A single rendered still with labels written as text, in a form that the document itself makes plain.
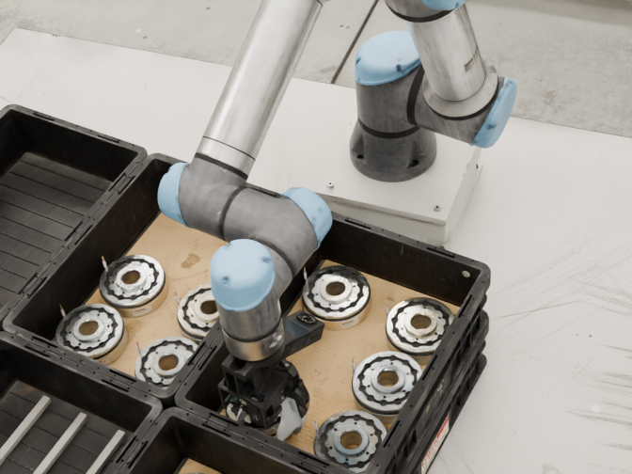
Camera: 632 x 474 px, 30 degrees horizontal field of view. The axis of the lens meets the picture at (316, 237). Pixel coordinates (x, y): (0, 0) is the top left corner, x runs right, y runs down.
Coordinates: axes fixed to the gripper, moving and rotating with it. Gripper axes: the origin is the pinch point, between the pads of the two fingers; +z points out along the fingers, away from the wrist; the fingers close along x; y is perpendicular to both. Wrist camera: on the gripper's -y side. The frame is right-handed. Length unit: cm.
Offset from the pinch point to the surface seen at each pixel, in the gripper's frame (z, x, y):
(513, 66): 85, -48, -173
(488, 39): 85, -60, -181
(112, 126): 15, -74, -47
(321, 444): -1.0, 7.6, 1.7
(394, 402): -0.9, 12.8, -9.1
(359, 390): -0.9, 7.6, -8.4
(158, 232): 2.0, -38.5, -20.3
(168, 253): 2.0, -34.2, -17.6
